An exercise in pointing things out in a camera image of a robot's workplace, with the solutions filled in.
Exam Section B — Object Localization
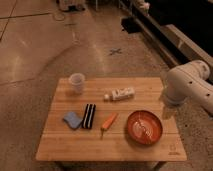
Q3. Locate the black box on floor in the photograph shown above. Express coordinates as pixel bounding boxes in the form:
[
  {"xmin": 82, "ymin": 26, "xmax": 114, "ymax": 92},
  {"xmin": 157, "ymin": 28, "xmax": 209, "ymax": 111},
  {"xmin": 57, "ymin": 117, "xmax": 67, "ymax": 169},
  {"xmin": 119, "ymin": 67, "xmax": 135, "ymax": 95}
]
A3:
[{"xmin": 121, "ymin": 17, "xmax": 141, "ymax": 34}]

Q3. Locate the wooden folding table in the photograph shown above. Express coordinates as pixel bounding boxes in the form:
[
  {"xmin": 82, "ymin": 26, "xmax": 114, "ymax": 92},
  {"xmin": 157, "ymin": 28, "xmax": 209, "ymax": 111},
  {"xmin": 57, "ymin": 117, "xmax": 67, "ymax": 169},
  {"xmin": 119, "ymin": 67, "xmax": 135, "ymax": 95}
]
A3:
[{"xmin": 36, "ymin": 77, "xmax": 187, "ymax": 164}]

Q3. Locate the long shelf bench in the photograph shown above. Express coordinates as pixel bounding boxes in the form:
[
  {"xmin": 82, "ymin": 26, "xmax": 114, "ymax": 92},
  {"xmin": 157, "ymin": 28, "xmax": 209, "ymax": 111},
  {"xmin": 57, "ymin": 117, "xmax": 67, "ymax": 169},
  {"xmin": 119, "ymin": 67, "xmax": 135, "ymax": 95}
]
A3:
[{"xmin": 118, "ymin": 0, "xmax": 213, "ymax": 85}]

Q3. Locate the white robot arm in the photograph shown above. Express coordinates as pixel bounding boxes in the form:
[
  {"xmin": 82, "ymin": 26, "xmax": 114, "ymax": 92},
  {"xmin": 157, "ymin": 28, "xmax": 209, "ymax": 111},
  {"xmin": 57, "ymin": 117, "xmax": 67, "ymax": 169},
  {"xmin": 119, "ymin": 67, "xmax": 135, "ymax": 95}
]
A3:
[{"xmin": 162, "ymin": 60, "xmax": 213, "ymax": 117}]

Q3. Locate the orange toy carrot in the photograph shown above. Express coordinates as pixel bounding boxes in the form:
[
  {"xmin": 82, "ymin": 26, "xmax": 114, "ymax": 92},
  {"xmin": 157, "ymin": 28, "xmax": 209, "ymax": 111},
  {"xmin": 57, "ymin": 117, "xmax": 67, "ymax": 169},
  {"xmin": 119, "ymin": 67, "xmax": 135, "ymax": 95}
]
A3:
[{"xmin": 101, "ymin": 113, "xmax": 118, "ymax": 135}]

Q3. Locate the blue sponge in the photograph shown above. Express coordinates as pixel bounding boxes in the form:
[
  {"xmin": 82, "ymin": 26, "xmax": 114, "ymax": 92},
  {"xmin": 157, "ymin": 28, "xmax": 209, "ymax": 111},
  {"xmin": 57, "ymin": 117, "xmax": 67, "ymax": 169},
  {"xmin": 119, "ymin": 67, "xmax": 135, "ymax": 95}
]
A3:
[{"xmin": 63, "ymin": 112, "xmax": 82, "ymax": 129}]

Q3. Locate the black white striped eraser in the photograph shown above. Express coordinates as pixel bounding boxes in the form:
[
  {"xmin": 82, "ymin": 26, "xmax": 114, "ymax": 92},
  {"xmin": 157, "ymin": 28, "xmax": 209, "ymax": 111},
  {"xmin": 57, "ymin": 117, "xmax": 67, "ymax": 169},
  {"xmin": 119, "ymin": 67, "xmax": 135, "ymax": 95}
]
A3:
[{"xmin": 82, "ymin": 104, "xmax": 96, "ymax": 129}]

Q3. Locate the orange red bowl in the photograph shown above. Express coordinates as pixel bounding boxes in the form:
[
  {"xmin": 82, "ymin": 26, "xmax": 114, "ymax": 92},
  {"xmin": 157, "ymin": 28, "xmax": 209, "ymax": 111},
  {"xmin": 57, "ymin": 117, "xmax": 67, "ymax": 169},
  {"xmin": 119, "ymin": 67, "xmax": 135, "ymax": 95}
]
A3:
[{"xmin": 126, "ymin": 110, "xmax": 163, "ymax": 145}]

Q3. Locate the white tube bottle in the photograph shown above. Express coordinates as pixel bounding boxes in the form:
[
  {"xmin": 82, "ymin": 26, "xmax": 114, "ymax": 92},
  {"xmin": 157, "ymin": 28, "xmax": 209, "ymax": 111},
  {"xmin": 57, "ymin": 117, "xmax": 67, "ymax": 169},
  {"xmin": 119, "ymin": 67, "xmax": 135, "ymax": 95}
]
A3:
[{"xmin": 104, "ymin": 87, "xmax": 135, "ymax": 101}]

